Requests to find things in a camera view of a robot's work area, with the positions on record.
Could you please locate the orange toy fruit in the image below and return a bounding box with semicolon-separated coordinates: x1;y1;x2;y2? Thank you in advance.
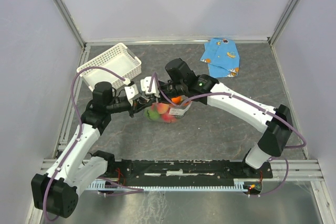
171;96;182;104

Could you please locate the green watermelon toy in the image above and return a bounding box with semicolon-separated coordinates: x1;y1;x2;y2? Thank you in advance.
144;110;160;121

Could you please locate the peach toy fruit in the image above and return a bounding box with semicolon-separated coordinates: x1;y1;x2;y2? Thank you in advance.
156;103;170;114

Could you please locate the clear zip top bag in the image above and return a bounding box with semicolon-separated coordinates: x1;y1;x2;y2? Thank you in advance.
143;96;192;123

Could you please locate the red apple toy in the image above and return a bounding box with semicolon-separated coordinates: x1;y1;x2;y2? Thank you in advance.
161;113;177;123

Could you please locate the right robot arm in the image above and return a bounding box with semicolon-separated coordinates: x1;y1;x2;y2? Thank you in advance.
160;58;292;177

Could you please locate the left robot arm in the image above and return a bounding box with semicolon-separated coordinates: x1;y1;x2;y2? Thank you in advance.
31;81;139;218

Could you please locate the white plastic basket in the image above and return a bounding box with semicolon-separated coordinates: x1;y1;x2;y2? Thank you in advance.
77;43;142;91

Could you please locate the blue patterned cloth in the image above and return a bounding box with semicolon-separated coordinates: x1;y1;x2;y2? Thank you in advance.
200;38;240;78

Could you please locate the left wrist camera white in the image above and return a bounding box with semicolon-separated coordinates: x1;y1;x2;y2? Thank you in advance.
123;78;139;105

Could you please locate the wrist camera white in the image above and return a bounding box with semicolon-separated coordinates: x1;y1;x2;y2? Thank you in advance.
123;78;139;105
140;77;160;98

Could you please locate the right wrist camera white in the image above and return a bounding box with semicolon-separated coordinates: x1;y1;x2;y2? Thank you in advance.
140;77;160;98

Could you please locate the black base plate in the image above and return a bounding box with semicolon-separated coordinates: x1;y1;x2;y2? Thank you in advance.
102;159;273;187

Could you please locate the light blue cable duct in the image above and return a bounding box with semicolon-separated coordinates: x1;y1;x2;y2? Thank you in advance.
86;179;248;193

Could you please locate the aluminium frame rail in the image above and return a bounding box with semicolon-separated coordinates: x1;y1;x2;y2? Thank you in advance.
43;157;323;182

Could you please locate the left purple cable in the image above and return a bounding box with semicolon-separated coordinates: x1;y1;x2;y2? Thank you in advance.
43;66;144;221

